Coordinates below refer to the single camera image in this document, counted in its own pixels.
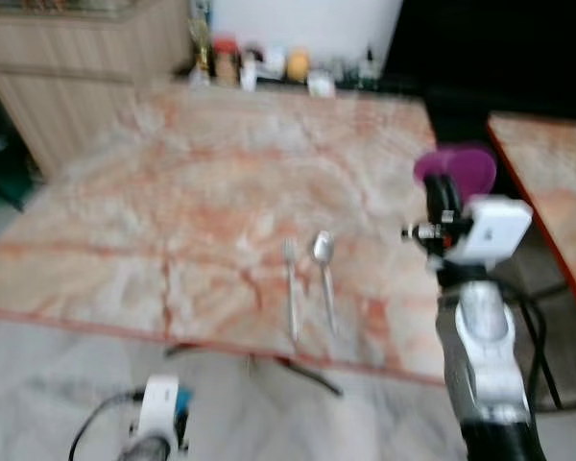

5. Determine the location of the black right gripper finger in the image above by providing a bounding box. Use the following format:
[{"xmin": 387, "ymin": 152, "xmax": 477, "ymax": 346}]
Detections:
[{"xmin": 424, "ymin": 175, "xmax": 463, "ymax": 214}]

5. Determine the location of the purple cup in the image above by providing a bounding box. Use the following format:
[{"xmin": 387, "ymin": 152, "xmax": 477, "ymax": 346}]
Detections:
[{"xmin": 413, "ymin": 144, "xmax": 498, "ymax": 199}]

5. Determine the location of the silver spoon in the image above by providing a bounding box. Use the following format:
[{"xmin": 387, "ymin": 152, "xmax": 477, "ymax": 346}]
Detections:
[{"xmin": 311, "ymin": 230, "xmax": 339, "ymax": 337}]

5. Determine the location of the small white box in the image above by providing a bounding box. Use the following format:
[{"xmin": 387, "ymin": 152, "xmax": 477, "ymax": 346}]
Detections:
[{"xmin": 307, "ymin": 72, "xmax": 336, "ymax": 98}]

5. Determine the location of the silver fork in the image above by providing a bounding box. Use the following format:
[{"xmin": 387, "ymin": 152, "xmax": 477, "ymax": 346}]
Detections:
[{"xmin": 282, "ymin": 238, "xmax": 301, "ymax": 345}]

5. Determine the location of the yellow round container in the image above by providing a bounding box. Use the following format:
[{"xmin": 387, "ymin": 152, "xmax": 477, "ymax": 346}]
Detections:
[{"xmin": 286, "ymin": 46, "xmax": 312, "ymax": 83}]

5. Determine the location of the small white cup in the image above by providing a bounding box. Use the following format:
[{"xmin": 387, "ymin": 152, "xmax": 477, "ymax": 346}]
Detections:
[{"xmin": 239, "ymin": 58, "xmax": 259, "ymax": 92}]

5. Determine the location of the red lidded jar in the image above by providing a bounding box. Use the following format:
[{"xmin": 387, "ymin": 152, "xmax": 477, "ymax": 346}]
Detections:
[{"xmin": 214, "ymin": 36, "xmax": 240, "ymax": 85}]

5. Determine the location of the gold trophy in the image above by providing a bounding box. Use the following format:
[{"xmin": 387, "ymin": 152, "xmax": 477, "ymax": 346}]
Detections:
[{"xmin": 190, "ymin": 19, "xmax": 214, "ymax": 87}]

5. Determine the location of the dark green object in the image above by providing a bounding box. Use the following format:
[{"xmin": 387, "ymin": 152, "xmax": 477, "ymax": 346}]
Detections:
[{"xmin": 0, "ymin": 96, "xmax": 32, "ymax": 210}]

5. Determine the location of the light wooden cabinet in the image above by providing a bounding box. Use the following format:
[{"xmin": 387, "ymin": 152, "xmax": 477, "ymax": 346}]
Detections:
[{"xmin": 0, "ymin": 0, "xmax": 199, "ymax": 180}]

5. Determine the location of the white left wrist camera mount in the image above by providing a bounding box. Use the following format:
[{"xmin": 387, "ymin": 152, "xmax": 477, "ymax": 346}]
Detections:
[{"xmin": 134, "ymin": 375, "xmax": 181, "ymax": 452}]

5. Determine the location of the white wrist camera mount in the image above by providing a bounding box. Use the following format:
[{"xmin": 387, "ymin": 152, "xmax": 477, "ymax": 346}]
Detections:
[
  {"xmin": 134, "ymin": 375, "xmax": 181, "ymax": 452},
  {"xmin": 447, "ymin": 195, "xmax": 535, "ymax": 267}
]

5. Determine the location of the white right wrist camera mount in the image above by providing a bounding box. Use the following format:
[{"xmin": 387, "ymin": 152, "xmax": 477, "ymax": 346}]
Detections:
[{"xmin": 447, "ymin": 195, "xmax": 535, "ymax": 267}]

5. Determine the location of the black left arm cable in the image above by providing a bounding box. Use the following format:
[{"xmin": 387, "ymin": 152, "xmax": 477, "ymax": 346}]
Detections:
[{"xmin": 67, "ymin": 388, "xmax": 147, "ymax": 461}]

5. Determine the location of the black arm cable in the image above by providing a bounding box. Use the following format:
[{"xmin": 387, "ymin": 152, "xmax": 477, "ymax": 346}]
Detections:
[
  {"xmin": 504, "ymin": 284, "xmax": 564, "ymax": 412},
  {"xmin": 67, "ymin": 388, "xmax": 147, "ymax": 461}
]

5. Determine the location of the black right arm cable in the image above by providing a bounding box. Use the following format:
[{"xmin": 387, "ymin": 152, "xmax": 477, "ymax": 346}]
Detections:
[{"xmin": 504, "ymin": 284, "xmax": 564, "ymax": 412}]

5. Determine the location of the black metal chair frame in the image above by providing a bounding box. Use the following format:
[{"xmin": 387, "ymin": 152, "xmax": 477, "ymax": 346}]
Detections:
[{"xmin": 499, "ymin": 226, "xmax": 576, "ymax": 412}]

